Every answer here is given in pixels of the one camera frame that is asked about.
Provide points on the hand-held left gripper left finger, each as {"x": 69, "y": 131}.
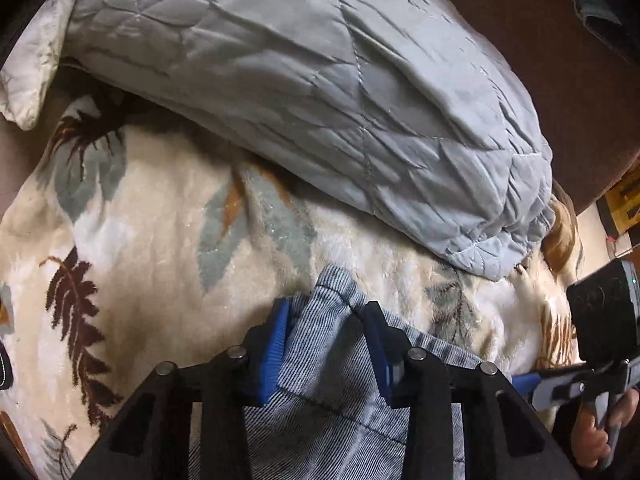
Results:
{"x": 272, "y": 355}

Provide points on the yellow framed object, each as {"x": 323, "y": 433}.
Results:
{"x": 622, "y": 200}

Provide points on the person's right hand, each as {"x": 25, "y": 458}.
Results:
{"x": 590, "y": 442}

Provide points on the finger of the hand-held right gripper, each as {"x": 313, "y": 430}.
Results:
{"x": 550, "y": 387}

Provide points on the grey quilted duvet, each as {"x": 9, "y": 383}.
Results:
{"x": 300, "y": 85}

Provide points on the leaf printed blanket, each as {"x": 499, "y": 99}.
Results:
{"x": 150, "y": 240}

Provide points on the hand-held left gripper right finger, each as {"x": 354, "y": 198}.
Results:
{"x": 381, "y": 355}

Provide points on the grey denim pants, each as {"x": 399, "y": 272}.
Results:
{"x": 325, "y": 410}

